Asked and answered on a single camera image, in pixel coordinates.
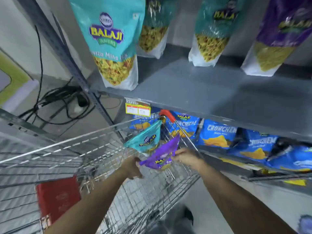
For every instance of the person's left hand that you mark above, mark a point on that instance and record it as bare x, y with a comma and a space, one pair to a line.
131, 168

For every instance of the person's right hand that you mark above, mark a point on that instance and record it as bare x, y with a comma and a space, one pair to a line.
189, 157

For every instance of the grey metal shelf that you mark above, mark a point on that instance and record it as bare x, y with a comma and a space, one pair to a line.
195, 90

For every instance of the person's right forearm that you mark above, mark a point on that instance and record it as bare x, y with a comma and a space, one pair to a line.
239, 204

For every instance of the person's left forearm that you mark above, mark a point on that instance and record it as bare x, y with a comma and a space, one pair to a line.
92, 207

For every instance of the person's dark trouser leg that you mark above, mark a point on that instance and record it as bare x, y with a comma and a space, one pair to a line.
180, 221

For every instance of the red item in cart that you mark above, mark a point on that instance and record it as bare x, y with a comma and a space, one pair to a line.
58, 198

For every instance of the row of blue chip packets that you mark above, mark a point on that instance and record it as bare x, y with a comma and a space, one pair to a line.
217, 136

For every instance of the small yellow price tag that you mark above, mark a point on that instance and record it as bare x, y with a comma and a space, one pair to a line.
137, 110

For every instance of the black power adapter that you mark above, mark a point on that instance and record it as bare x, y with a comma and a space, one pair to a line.
82, 101

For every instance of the grey perforated metal beam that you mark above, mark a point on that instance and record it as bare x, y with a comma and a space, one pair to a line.
22, 123

